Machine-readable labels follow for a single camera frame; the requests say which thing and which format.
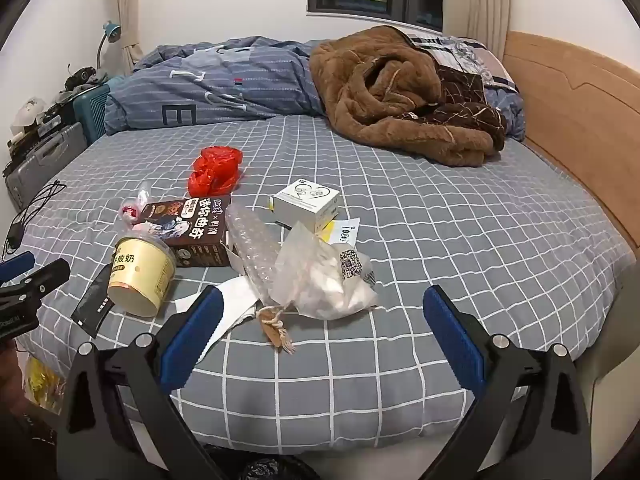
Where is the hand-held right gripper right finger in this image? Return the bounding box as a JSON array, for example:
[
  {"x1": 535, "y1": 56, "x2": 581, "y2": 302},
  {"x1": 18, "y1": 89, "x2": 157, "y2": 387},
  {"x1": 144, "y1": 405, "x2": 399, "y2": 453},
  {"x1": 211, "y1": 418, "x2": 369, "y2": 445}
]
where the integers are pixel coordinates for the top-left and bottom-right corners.
[{"x1": 422, "y1": 285, "x2": 593, "y2": 480}]

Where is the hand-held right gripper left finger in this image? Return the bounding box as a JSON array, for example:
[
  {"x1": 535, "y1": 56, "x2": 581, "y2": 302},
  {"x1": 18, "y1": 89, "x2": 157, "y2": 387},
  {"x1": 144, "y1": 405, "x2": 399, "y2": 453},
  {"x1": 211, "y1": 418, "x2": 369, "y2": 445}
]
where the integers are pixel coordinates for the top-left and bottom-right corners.
[{"x1": 55, "y1": 285, "x2": 226, "y2": 480}]

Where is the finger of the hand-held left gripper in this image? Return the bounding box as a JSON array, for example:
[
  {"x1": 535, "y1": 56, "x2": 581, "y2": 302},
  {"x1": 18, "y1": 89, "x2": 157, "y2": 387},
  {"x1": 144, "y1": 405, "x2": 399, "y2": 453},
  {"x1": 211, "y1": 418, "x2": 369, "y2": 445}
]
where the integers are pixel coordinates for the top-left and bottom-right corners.
[
  {"x1": 0, "y1": 252, "x2": 36, "y2": 281},
  {"x1": 0, "y1": 259, "x2": 72, "y2": 308}
]

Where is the brown cookie box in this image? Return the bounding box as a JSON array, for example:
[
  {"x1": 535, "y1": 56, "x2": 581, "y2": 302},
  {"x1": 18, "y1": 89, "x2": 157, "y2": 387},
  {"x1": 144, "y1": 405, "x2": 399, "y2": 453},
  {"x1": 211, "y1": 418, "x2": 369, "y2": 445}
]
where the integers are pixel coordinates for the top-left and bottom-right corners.
[{"x1": 140, "y1": 195, "x2": 233, "y2": 268}]

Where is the clear bag with red print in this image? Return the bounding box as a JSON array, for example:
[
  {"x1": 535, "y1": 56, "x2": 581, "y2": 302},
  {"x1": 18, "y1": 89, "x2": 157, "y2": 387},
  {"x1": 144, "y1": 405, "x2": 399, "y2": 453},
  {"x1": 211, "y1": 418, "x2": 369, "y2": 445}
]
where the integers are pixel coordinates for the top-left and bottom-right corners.
[{"x1": 119, "y1": 187, "x2": 153, "y2": 233}]

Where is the bin with black liner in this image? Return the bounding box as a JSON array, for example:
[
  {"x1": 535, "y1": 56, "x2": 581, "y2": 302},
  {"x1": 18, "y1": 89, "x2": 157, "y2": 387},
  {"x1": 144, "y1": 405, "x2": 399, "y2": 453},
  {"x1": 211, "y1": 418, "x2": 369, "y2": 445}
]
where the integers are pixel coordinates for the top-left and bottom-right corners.
[{"x1": 205, "y1": 442, "x2": 321, "y2": 480}]

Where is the small white box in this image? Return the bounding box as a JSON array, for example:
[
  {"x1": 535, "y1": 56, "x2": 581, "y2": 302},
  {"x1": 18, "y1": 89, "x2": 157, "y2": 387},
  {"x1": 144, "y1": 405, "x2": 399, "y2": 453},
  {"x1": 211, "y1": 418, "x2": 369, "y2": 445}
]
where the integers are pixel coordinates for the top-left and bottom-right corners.
[{"x1": 270, "y1": 180, "x2": 342, "y2": 235}]

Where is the white paper napkin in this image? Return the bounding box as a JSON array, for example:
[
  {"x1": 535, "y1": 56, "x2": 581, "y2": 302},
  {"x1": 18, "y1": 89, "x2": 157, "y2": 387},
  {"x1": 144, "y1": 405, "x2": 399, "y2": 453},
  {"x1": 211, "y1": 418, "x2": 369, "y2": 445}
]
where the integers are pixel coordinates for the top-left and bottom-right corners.
[{"x1": 172, "y1": 277, "x2": 261, "y2": 366}]

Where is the black sachet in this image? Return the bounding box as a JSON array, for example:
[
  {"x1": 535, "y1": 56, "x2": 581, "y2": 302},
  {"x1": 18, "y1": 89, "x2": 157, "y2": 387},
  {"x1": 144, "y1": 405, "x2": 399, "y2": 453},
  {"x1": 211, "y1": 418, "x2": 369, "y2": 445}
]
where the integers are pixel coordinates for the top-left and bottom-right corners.
[{"x1": 71, "y1": 262, "x2": 113, "y2": 338}]

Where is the cream yoghurt cup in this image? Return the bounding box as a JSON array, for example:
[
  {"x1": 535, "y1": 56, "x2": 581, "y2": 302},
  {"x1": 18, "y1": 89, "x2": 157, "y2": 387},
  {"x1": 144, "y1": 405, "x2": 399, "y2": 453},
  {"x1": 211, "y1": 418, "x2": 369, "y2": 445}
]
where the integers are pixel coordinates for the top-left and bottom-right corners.
[{"x1": 107, "y1": 236, "x2": 177, "y2": 317}]

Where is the yellow plastic bag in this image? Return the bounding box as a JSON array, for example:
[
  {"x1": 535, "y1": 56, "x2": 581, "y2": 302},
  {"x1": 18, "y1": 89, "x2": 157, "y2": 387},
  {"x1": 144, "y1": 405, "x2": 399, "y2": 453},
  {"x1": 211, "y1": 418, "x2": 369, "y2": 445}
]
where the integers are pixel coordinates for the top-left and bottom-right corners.
[{"x1": 22, "y1": 357, "x2": 68, "y2": 416}]

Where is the grey checked bedsheet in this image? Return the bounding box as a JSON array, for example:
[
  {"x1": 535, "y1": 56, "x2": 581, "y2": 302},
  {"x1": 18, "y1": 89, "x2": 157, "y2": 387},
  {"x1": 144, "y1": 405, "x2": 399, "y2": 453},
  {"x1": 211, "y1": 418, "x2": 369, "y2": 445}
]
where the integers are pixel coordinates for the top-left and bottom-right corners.
[{"x1": 7, "y1": 112, "x2": 640, "y2": 461}]

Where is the clear bubble wrap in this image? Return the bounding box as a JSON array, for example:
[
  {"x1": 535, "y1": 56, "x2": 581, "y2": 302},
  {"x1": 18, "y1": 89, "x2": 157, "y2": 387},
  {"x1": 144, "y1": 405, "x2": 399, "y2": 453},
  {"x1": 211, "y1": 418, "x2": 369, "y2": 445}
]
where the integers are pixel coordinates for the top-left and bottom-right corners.
[{"x1": 225, "y1": 205, "x2": 283, "y2": 306}]

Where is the grey suitcase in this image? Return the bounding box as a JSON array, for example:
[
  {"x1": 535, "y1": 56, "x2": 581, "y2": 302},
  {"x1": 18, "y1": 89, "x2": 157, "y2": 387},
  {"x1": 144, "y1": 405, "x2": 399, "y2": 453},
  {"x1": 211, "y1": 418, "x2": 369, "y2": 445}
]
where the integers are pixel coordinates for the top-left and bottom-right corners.
[{"x1": 4, "y1": 121, "x2": 91, "y2": 211}]

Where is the clear bag with tissues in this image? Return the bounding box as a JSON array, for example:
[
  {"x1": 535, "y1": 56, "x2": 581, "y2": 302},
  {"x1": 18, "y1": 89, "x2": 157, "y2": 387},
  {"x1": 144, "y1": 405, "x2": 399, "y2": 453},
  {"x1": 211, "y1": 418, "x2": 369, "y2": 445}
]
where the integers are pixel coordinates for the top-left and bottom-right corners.
[{"x1": 272, "y1": 221, "x2": 379, "y2": 321}]

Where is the yellow white paper packet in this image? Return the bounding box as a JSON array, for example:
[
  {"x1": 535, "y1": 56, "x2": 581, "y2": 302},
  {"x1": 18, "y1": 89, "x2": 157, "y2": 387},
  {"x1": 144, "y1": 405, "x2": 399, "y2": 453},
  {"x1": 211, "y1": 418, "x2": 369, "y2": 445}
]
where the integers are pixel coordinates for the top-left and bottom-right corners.
[{"x1": 320, "y1": 217, "x2": 362, "y2": 248}]

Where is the white cloth item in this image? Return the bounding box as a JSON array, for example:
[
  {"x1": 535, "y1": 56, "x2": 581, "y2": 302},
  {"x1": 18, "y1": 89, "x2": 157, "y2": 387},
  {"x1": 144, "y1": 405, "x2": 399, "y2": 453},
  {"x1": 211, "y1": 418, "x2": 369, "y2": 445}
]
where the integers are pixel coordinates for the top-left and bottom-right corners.
[{"x1": 12, "y1": 97, "x2": 48, "y2": 133}]

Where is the red plastic bag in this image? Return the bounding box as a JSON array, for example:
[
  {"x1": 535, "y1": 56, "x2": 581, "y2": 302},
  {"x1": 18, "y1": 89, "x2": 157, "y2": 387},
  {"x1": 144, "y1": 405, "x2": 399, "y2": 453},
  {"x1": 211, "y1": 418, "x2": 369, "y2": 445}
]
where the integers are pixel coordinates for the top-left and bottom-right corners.
[{"x1": 187, "y1": 146, "x2": 246, "y2": 197}]

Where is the teal storage box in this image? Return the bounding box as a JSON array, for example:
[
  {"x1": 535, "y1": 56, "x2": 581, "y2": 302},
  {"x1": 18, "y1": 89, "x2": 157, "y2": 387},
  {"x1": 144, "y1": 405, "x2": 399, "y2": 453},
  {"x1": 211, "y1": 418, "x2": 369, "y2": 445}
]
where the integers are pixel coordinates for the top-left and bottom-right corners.
[{"x1": 72, "y1": 76, "x2": 132, "y2": 142}]

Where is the dark clutter pile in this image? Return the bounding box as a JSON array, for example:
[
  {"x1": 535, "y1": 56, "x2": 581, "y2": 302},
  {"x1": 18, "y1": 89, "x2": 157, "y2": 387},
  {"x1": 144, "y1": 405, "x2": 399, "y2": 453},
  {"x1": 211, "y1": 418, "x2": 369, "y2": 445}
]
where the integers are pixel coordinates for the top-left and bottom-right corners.
[{"x1": 7, "y1": 65, "x2": 109, "y2": 158}]

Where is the blue striped duvet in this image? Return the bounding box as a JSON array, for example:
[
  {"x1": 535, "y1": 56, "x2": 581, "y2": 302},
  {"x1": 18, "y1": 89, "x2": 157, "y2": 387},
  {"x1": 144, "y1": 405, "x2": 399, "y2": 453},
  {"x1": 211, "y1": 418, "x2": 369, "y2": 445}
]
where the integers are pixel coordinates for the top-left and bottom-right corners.
[{"x1": 102, "y1": 36, "x2": 526, "y2": 142}]

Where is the brown fleece blanket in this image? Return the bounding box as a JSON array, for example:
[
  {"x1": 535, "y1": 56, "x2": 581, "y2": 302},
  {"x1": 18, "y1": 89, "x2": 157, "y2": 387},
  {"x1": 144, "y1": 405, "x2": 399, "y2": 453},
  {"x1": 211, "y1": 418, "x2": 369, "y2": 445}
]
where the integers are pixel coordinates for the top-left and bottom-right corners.
[{"x1": 308, "y1": 25, "x2": 508, "y2": 167}]

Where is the teal desk lamp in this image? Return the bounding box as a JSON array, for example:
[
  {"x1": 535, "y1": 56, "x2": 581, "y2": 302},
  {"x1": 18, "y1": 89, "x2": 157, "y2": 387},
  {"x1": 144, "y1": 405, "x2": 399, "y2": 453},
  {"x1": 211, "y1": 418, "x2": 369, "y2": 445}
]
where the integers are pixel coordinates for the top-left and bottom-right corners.
[{"x1": 97, "y1": 20, "x2": 122, "y2": 79}]

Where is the wooden headboard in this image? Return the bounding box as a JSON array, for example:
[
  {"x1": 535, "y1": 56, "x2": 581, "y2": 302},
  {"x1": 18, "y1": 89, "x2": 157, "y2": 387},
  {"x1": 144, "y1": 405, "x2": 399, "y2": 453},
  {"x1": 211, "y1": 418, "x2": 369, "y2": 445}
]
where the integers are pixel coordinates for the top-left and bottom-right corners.
[{"x1": 502, "y1": 30, "x2": 640, "y2": 261}]

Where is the blue white patterned pillow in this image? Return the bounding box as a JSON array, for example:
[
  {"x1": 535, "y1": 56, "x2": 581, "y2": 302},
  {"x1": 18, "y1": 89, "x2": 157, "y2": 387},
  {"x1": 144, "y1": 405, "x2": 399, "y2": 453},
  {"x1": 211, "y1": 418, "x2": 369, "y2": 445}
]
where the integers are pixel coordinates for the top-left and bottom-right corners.
[{"x1": 435, "y1": 35, "x2": 521, "y2": 92}]

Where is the cream curtain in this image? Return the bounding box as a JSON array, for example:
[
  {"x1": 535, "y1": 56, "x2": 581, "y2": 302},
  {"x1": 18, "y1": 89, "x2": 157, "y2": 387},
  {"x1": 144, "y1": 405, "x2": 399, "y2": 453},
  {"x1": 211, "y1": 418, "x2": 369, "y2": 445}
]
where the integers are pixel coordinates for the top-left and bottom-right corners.
[
  {"x1": 462, "y1": 0, "x2": 512, "y2": 53},
  {"x1": 111, "y1": 0, "x2": 147, "y2": 76}
]

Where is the black white plaid cloth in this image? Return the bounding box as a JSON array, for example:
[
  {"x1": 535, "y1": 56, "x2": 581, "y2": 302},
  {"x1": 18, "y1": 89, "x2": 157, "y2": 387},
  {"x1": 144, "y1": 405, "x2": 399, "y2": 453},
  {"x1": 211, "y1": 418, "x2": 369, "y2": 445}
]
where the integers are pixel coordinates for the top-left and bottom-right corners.
[{"x1": 400, "y1": 30, "x2": 451, "y2": 66}]

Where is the black charger cable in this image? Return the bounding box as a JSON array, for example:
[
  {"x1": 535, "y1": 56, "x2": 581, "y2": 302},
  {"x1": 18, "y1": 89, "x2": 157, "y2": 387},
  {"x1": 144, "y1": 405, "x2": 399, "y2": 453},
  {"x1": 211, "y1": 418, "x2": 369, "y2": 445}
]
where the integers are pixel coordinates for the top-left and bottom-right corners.
[{"x1": 2, "y1": 180, "x2": 68, "y2": 256}]

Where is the brown paper tag with string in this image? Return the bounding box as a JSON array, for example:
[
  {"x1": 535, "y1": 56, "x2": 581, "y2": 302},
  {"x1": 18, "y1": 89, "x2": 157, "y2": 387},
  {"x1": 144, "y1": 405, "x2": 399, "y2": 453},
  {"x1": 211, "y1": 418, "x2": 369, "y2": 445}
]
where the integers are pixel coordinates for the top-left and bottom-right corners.
[{"x1": 255, "y1": 305, "x2": 296, "y2": 356}]

